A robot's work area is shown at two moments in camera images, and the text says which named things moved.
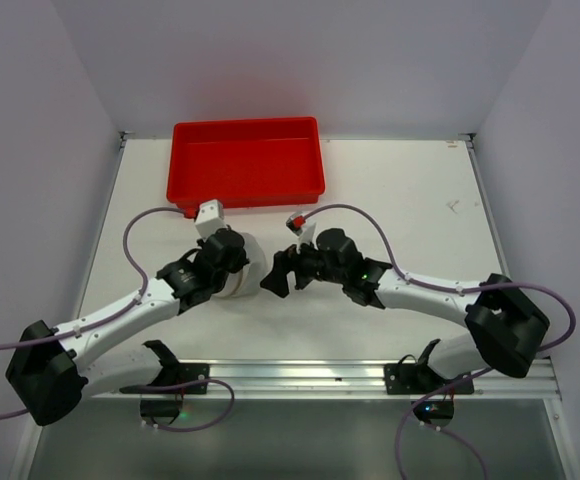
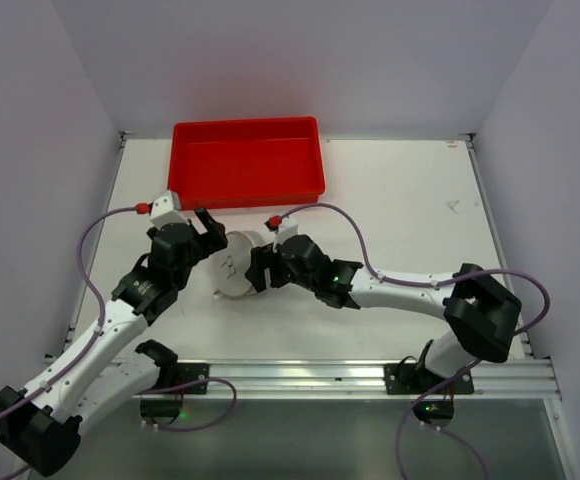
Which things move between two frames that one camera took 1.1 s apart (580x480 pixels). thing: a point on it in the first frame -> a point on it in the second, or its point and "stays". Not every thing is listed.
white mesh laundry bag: (249, 279) stays
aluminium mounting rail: (329, 380) stays
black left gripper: (240, 261) -> (211, 241)
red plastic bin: (246, 162) stays
